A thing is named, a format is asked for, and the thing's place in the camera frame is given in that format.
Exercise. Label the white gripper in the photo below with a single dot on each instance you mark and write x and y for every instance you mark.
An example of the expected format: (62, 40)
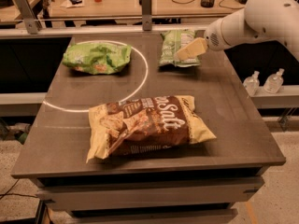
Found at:
(213, 38)

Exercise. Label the green jalapeno chip bag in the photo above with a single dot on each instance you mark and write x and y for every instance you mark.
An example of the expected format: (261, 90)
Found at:
(174, 40)

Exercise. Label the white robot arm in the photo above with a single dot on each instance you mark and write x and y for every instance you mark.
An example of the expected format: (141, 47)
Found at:
(258, 21)

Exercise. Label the green rice chip bag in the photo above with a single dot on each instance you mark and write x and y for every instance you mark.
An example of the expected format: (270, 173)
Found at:
(97, 57)

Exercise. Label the brown sea salt chip bag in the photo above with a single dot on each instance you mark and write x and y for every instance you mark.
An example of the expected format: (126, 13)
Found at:
(145, 125)

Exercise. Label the black mesh pen holder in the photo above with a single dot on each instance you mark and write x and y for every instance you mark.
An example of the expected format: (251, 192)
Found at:
(207, 3)

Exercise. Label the clear sanitizer bottle left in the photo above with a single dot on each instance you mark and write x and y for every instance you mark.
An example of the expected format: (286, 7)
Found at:
(252, 83)

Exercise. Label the clear sanitizer bottle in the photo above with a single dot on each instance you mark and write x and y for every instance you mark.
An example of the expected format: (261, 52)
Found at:
(274, 82)
(252, 83)

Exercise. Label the clear sanitizer bottle right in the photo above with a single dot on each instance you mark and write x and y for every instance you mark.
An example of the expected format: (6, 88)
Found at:
(274, 82)

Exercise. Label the wooden background desk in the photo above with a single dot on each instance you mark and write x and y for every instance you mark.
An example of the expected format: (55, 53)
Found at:
(119, 9)

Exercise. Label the table drawer front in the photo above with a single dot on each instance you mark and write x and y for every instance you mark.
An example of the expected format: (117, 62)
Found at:
(150, 194)

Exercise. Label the middle metal bracket post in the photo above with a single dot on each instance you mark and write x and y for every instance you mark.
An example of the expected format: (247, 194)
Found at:
(146, 15)

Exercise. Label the metal bracket post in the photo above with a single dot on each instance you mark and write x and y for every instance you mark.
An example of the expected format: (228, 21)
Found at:
(146, 15)
(32, 24)

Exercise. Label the metal rail bar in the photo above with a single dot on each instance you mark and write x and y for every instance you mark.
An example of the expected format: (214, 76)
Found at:
(95, 30)

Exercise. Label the left metal bracket post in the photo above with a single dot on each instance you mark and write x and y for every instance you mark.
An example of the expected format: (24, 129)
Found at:
(32, 24)

